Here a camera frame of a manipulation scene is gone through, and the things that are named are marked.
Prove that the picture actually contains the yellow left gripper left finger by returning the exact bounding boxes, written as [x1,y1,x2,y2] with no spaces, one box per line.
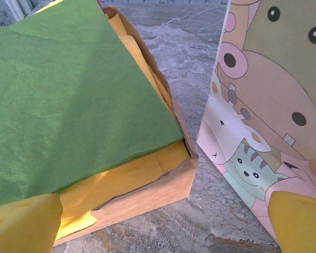
[0,193,63,253]

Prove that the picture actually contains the aluminium frame post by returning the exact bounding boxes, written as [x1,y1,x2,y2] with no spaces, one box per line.
[9,0,40,22]

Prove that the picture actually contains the green paper napkin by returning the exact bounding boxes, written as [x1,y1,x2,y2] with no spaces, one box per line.
[0,0,185,209]

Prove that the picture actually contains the animal print paper gift bag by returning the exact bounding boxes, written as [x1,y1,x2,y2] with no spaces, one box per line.
[196,0,316,245]

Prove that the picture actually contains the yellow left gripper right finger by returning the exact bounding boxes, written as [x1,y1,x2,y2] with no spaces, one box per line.
[268,191,316,253]

